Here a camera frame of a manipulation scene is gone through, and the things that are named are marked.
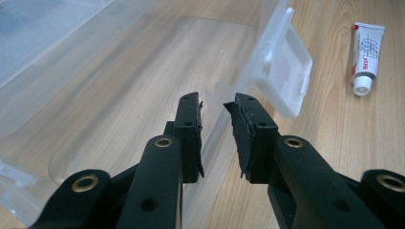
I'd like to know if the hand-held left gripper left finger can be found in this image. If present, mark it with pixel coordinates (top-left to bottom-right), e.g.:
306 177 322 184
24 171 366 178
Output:
116 92 205 229

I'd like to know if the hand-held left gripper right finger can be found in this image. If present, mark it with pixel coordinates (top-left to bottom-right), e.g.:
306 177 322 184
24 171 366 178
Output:
223 93 388 229

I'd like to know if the clear plastic storage box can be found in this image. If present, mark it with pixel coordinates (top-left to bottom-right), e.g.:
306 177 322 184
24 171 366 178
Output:
0 0 313 227

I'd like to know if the white ointment tube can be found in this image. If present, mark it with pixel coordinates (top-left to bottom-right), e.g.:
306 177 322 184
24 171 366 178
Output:
350 22 386 97

